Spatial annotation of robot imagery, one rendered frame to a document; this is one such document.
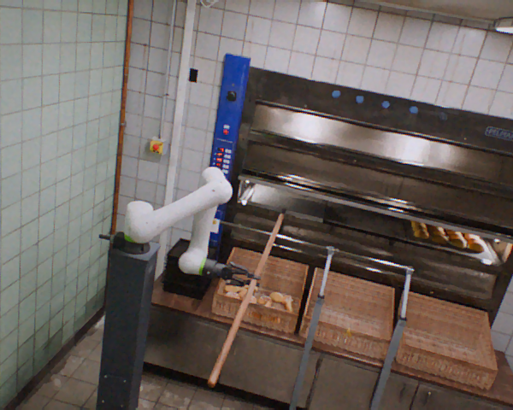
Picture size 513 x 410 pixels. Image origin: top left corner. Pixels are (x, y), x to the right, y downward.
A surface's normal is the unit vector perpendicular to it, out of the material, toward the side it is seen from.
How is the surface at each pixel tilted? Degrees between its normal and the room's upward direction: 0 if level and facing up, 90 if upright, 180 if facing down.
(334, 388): 88
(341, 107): 90
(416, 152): 70
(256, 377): 91
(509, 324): 90
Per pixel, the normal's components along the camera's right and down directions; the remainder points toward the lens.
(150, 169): -0.19, 0.32
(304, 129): -0.12, -0.01
